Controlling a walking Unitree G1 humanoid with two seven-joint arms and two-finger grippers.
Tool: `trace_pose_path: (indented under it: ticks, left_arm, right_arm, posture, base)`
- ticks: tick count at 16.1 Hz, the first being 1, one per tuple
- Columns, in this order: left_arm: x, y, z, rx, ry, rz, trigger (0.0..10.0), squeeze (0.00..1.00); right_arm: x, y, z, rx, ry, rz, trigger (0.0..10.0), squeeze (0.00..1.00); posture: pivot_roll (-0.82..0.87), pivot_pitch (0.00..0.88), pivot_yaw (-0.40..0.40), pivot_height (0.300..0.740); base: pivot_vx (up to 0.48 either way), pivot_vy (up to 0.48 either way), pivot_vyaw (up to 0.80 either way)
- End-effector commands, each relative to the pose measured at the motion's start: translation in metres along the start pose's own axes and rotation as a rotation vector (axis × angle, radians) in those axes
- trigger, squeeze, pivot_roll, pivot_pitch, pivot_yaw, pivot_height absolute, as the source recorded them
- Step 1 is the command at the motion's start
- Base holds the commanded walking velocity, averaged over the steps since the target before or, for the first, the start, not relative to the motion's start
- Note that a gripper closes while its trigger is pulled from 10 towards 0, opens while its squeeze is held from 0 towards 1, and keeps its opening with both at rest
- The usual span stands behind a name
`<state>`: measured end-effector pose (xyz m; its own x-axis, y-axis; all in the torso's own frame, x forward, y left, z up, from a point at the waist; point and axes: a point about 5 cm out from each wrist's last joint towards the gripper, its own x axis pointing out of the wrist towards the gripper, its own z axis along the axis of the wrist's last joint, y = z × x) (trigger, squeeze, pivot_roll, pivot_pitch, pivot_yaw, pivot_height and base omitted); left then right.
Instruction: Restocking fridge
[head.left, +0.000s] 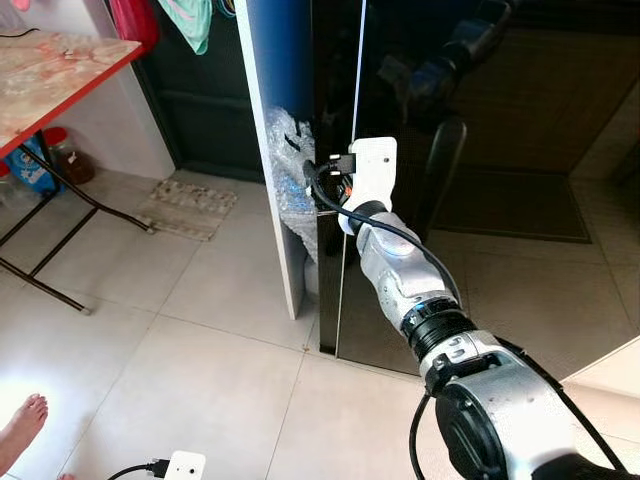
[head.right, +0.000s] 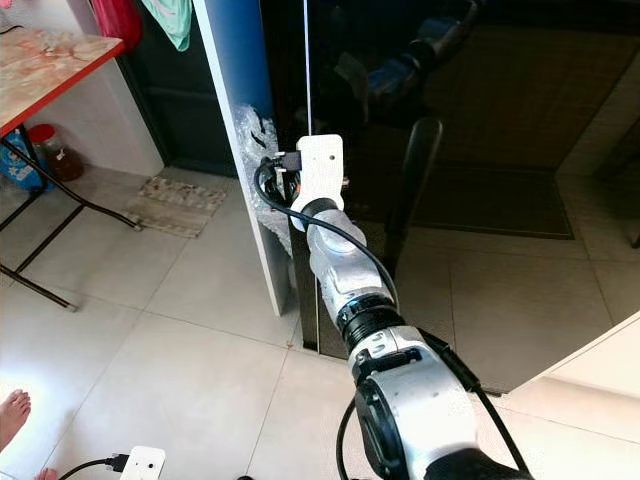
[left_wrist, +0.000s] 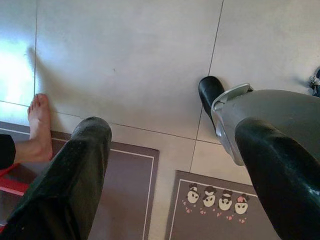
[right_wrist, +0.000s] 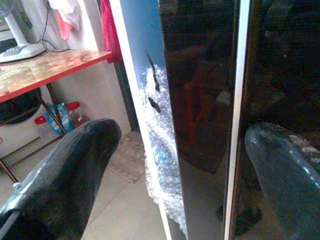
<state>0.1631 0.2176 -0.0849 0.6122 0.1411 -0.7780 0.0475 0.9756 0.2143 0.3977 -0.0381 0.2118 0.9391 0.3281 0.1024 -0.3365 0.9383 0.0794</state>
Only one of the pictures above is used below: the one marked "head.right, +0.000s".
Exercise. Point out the black glossy fridge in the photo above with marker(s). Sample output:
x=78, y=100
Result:
x=490, y=130

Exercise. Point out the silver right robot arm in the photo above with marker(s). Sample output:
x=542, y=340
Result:
x=420, y=410

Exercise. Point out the clear bubble wrap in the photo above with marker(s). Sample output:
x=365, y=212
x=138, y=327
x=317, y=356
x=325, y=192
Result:
x=255, y=125

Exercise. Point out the patterned floor mat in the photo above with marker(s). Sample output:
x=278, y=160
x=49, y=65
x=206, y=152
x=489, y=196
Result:
x=178, y=207

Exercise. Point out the dark panelled door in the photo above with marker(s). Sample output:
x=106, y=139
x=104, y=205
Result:
x=185, y=115

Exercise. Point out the white blue-faced panel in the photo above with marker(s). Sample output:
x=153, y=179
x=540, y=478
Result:
x=240, y=60

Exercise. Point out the green hanging cloth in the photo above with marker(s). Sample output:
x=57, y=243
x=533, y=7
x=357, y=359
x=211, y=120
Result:
x=172, y=22

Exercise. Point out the red-lidded jar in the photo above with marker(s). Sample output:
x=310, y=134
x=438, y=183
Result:
x=58, y=157

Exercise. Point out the red hanging cloth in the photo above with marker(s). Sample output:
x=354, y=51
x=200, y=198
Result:
x=115, y=20

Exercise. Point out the marble-pattern table red edge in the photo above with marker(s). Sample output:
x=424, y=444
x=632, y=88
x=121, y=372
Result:
x=50, y=65

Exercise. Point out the blue printed bag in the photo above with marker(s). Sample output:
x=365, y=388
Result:
x=20, y=165

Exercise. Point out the person's bare foot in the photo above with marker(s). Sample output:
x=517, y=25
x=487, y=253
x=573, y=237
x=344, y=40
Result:
x=13, y=415

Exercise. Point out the white countertop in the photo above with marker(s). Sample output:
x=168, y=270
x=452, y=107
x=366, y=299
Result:
x=600, y=380

